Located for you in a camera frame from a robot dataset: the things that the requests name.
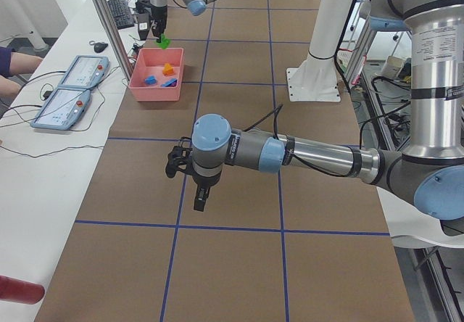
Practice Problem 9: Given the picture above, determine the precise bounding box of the orange toy block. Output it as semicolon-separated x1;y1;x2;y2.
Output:
162;63;175;76

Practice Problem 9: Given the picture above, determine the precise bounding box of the long blue toy block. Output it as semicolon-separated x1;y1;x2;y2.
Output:
161;78;178;88

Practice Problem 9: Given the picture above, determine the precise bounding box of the person forearm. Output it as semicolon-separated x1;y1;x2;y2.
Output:
1;46;43;99

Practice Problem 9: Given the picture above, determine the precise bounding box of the small blue toy block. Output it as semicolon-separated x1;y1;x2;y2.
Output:
144;75;157;86

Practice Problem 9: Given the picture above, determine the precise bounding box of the lower teach pendant tablet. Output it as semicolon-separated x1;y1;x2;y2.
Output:
30;88;91;131

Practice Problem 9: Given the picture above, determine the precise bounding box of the pink plastic box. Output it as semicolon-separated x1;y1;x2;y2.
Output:
128;48;184;102

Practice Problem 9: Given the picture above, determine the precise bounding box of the red cylinder bottle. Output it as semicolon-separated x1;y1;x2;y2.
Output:
1;276;45;305

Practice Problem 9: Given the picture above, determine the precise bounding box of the upper teach pendant tablet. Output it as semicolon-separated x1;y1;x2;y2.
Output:
59;55;109;90

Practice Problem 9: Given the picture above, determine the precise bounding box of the aluminium frame post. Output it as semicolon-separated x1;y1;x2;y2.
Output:
92;0;133;82

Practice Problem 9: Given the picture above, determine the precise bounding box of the black computer mouse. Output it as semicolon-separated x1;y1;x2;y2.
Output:
93;42;109;54

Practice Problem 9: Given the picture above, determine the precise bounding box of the green toy block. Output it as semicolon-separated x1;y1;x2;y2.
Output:
155;33;171;49

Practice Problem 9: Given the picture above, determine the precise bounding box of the black keyboard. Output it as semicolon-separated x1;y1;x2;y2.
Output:
107;0;134;30

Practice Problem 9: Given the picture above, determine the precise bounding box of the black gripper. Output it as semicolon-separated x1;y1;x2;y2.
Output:
151;5;167;40
192;172;222;212

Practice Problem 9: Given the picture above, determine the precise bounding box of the teach pendant tablet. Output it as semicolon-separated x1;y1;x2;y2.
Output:
59;55;109;90
30;88;91;131

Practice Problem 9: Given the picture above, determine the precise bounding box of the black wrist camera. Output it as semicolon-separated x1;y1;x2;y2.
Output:
165;146;194;178

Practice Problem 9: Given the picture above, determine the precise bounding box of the white plastic basket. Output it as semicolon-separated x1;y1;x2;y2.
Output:
336;48;354;73

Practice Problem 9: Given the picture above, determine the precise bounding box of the white chair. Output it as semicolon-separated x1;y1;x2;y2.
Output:
377;187;463;249

